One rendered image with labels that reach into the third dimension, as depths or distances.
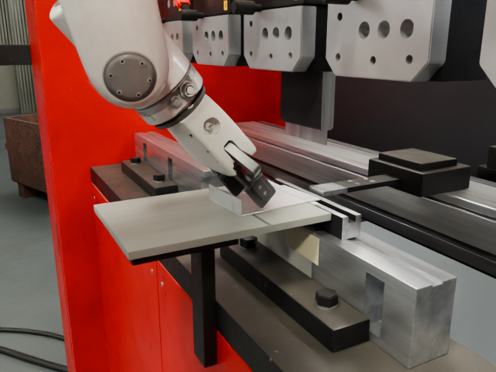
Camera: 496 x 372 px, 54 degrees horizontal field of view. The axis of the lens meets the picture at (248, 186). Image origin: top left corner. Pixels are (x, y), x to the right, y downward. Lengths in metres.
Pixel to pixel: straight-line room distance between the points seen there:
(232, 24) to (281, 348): 0.48
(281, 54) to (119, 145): 0.90
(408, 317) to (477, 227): 0.28
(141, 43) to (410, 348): 0.41
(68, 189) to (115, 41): 1.06
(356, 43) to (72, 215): 1.12
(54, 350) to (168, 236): 1.75
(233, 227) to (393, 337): 0.22
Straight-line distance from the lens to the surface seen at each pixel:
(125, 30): 0.45
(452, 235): 0.83
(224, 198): 0.65
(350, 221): 0.64
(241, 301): 0.68
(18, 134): 4.26
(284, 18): 0.66
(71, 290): 1.59
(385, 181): 0.79
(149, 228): 0.59
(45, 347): 2.31
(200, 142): 0.57
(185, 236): 0.56
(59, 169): 1.46
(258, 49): 0.71
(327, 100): 0.65
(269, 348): 0.59
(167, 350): 0.98
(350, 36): 0.55
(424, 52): 0.47
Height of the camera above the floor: 1.21
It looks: 16 degrees down
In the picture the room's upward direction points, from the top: straight up
